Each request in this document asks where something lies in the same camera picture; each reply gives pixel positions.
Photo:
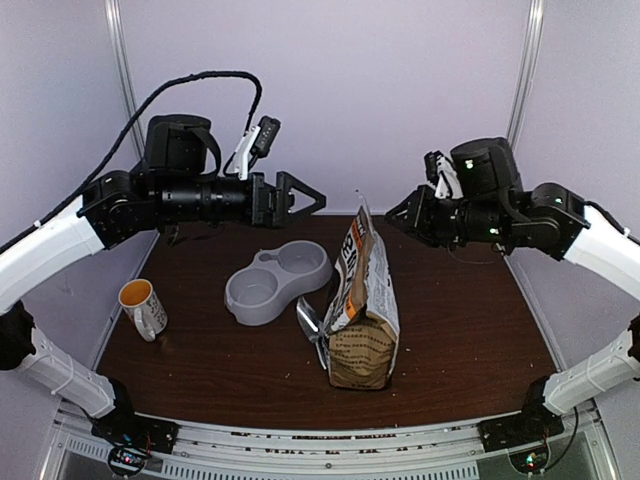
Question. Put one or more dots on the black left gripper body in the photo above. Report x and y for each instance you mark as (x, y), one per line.
(259, 216)

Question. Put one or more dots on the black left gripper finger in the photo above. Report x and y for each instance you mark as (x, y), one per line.
(288, 183)
(285, 216)

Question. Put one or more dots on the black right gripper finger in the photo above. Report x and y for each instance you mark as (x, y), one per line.
(410, 206)
(405, 223)

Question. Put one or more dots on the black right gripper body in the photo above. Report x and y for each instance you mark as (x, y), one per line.
(441, 226)

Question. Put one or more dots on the brown white pet food bag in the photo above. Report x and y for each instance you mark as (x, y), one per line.
(361, 327)

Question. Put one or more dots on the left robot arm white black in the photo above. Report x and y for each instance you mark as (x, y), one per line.
(169, 186)

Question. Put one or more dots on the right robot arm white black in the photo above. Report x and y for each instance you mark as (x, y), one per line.
(475, 194)

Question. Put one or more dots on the grey double pet bowl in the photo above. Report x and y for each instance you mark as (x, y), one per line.
(260, 292)

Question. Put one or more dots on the silver metal scoop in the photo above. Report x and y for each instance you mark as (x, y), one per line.
(312, 328)

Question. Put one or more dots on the white patterned mug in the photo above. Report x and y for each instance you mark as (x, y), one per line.
(141, 304)

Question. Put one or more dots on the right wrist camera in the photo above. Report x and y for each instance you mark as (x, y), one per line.
(441, 176)

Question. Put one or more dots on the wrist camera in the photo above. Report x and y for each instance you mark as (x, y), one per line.
(441, 176)
(254, 145)

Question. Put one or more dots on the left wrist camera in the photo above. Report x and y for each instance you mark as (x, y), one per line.
(254, 145)

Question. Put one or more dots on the right aluminium frame post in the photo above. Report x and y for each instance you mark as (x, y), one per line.
(528, 64)

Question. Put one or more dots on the aluminium frame post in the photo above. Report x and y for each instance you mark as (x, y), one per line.
(118, 42)
(528, 64)

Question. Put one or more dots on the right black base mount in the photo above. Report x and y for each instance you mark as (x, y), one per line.
(533, 423)

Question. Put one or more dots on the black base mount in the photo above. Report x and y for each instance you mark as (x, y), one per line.
(533, 423)
(123, 427)

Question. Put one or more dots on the left aluminium frame post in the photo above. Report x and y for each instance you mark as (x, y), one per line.
(118, 42)

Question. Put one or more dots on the front aluminium rail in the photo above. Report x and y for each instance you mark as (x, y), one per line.
(453, 450)

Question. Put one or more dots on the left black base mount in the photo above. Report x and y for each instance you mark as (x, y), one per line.
(123, 427)

